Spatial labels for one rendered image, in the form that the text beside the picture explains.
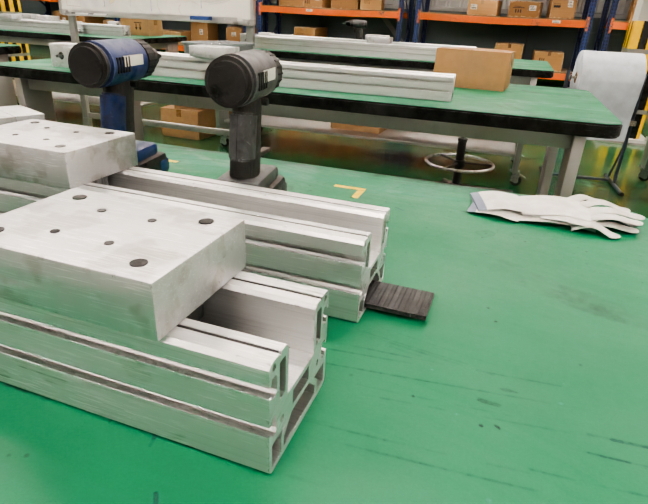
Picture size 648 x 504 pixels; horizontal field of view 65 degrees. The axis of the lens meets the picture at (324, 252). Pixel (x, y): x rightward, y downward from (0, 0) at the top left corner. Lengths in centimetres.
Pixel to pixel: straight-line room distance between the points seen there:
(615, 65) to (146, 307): 375
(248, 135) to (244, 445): 42
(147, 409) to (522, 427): 26
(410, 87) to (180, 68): 93
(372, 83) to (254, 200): 142
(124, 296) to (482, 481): 25
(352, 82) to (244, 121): 134
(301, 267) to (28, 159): 32
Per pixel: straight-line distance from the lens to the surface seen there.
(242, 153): 66
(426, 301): 52
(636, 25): 592
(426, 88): 193
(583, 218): 82
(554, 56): 981
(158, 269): 32
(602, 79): 389
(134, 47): 83
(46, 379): 43
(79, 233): 38
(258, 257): 50
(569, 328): 55
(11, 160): 66
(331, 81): 200
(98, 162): 63
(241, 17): 353
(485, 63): 234
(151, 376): 35
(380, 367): 44
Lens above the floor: 105
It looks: 25 degrees down
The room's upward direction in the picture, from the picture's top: 3 degrees clockwise
